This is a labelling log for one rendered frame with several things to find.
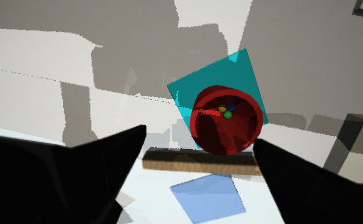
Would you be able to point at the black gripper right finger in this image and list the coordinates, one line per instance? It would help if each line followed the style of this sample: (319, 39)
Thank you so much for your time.
(305, 193)

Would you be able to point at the tan wooden bar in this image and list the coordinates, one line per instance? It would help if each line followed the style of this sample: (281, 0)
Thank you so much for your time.
(200, 163)

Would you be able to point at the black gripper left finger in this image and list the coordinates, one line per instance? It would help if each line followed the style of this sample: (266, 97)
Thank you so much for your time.
(85, 179)

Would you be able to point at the green marble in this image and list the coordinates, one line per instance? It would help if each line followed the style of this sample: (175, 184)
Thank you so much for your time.
(228, 114)

